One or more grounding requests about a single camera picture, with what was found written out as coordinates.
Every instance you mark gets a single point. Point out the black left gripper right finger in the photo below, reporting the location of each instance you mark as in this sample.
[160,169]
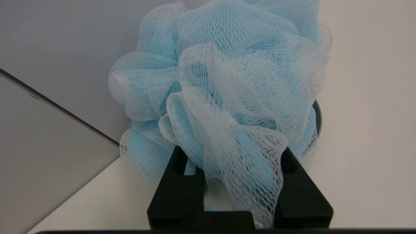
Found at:
[302,201]

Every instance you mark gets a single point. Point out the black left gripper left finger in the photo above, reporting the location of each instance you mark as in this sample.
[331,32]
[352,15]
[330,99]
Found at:
[175,198]

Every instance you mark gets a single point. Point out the light blue mesh bath sponge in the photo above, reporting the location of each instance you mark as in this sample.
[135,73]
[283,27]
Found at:
[234,87]

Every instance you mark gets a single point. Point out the dark round dish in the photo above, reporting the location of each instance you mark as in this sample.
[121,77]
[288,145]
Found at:
[319,120]

